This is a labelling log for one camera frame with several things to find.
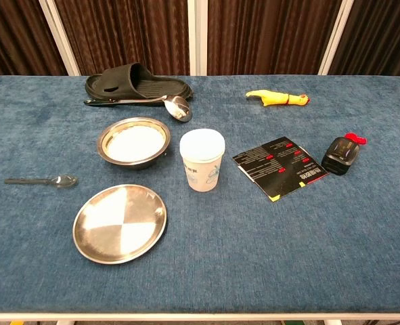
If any blue table cloth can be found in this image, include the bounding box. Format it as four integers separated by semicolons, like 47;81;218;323
0;74;400;314

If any black rubber slipper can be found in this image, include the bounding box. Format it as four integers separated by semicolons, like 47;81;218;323
85;62;194;102

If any stainless steel bowl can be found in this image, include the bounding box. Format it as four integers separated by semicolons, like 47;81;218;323
96;116;172;171

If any white paper cup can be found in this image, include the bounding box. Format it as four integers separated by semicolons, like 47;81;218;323
179;129;226;193

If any black bottle red cap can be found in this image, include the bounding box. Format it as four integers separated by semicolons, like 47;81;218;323
321;132;369;177

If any brown screen panel white frame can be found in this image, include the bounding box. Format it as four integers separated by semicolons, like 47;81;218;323
39;0;200;77
192;0;355;77
0;0;81;81
319;0;400;81

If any black printed booklet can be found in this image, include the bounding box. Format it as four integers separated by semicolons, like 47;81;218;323
232;136;330;203

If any white powder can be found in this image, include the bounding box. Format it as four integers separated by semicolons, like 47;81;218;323
105;125;163;163

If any steel ladle black handle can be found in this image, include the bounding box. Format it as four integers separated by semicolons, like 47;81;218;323
83;94;194;123

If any stainless steel plate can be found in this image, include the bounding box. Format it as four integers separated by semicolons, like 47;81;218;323
72;183;169;265

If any small dark plastic spoon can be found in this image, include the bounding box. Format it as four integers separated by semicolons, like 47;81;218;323
4;173;79;190

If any yellow rubber chicken toy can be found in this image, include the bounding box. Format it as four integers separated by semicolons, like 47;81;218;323
245;88;311;108

